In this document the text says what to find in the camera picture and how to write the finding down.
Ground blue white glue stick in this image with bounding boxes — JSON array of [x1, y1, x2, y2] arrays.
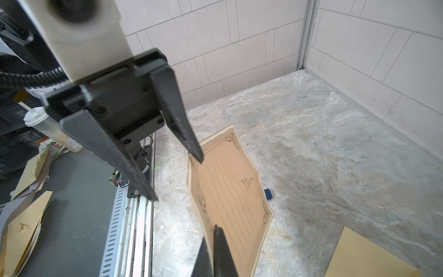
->
[[264, 189, 273, 201]]

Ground left green circuit board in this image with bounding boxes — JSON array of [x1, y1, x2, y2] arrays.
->
[[109, 169, 121, 187]]

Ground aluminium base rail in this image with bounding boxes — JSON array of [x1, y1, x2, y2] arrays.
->
[[119, 133, 155, 277]]

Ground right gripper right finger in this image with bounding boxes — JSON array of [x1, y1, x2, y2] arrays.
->
[[213, 225, 238, 277]]

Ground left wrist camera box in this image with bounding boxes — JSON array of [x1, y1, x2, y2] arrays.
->
[[19, 1, 133, 82]]

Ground beige decorated letter paper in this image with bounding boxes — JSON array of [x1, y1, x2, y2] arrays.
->
[[187, 125, 274, 277]]

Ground stack of spare envelopes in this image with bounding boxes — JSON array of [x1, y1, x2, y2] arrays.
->
[[1, 139, 69, 277]]

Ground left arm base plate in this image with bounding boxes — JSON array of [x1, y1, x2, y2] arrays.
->
[[127, 144, 152, 199]]

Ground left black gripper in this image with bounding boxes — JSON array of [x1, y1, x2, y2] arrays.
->
[[42, 48, 204, 202]]

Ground yellow paper envelope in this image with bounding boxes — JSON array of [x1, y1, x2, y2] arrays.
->
[[325, 226, 421, 277]]

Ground plastic bottle white cap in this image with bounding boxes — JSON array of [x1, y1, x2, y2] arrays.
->
[[24, 107, 83, 152]]

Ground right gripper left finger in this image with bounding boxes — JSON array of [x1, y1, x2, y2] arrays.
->
[[191, 237, 213, 277]]

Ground left black corrugated cable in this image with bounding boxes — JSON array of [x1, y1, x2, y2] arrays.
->
[[0, 65, 68, 90]]

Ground white slotted cable duct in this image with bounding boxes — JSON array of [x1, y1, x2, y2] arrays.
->
[[99, 188, 130, 277]]

